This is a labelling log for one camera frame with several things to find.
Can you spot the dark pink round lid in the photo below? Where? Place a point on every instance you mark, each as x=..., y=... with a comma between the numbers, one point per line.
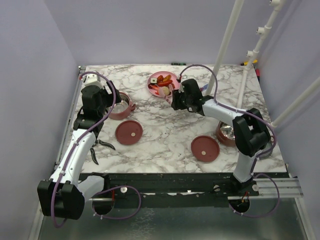
x=129, y=132

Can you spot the red white shrimp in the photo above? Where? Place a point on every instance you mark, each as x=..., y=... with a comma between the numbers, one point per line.
x=154, y=89

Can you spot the pink food tongs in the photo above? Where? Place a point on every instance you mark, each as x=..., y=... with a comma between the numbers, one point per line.
x=167, y=98

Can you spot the dark red steel lunch pot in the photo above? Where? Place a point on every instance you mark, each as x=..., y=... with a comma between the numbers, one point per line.
x=225, y=134

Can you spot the pink steel lunch pot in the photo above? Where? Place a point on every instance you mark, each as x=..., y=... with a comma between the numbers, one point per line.
x=122, y=109

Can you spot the green black screwdriver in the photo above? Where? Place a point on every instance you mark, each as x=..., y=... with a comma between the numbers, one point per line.
x=178, y=64

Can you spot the white pipe frame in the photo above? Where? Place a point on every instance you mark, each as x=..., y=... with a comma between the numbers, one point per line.
x=263, y=33

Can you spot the yellow brown food piece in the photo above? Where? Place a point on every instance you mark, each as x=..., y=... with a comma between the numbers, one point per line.
x=168, y=77

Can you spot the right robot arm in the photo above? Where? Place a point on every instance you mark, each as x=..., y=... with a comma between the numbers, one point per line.
x=251, y=131

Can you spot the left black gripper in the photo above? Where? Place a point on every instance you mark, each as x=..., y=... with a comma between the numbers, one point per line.
x=110, y=96

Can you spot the pink food plate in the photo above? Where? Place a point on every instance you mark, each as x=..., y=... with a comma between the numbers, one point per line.
x=174, y=78

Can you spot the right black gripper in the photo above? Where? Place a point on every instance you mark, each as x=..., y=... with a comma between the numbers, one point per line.
x=176, y=104

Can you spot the red sausage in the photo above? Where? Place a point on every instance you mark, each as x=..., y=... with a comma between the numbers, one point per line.
x=165, y=83

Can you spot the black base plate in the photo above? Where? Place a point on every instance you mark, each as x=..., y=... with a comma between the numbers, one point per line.
x=177, y=190

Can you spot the aluminium table edge rail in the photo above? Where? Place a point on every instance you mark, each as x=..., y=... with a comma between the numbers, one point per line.
x=69, y=122

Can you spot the white steamed bun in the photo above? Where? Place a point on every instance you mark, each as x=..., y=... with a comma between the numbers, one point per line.
x=166, y=90

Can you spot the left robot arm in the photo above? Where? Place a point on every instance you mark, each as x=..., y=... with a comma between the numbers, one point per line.
x=62, y=195

